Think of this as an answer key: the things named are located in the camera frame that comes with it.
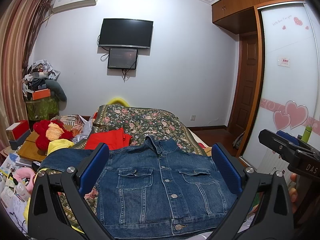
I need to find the blue denim jacket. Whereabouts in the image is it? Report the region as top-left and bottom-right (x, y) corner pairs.
(39, 135), (238, 240)

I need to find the person's right hand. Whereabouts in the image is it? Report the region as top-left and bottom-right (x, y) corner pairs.
(289, 173), (298, 213)

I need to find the green bottle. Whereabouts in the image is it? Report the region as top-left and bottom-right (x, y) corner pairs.
(301, 126), (312, 144)

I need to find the white spray bottle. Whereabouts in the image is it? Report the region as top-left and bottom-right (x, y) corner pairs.
(9, 173), (30, 202)

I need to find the grey bag on floor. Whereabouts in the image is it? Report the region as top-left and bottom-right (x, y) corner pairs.
(232, 132), (244, 150)

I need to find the wooden wardrobe with sliding door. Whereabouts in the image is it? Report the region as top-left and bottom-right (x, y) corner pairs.
(212, 0), (319, 178)

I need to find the pink plush toy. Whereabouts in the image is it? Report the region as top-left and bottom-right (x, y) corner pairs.
(13, 167), (36, 194)

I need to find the brown wooden door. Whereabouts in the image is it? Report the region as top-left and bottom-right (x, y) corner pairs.
(228, 34), (258, 136)

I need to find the wooden bedside table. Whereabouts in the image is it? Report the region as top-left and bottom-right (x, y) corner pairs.
(17, 131), (46, 162)

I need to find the yellow garment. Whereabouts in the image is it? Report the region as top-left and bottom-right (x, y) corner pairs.
(47, 139), (74, 155)

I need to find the red plush parrot toy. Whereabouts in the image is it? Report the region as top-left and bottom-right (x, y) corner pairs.
(33, 120), (73, 152)

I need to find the red white box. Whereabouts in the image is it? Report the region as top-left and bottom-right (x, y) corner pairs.
(6, 120), (29, 141)

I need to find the red folded garment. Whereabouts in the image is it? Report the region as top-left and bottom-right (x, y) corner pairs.
(85, 128), (131, 150)

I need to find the green cloth covered cabinet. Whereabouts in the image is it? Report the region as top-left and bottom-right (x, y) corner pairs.
(25, 96), (60, 121)

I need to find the orange box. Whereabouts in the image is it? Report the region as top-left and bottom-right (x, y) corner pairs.
(32, 88), (51, 100)

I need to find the floral green bedspread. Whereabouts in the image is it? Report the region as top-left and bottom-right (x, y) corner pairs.
(49, 103), (208, 233)

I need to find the yellow curved headboard tube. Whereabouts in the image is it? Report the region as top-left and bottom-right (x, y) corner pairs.
(107, 98), (129, 107)

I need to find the cluttered pile on cabinet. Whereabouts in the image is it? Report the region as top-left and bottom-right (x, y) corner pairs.
(22, 60), (67, 102)

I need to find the striped pink curtain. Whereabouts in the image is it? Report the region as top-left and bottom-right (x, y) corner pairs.
(1, 0), (51, 149)

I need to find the small black wall monitor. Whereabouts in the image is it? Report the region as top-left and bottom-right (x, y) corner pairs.
(107, 48), (138, 70)

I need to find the large black wall television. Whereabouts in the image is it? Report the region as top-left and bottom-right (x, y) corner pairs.
(98, 18), (153, 49)

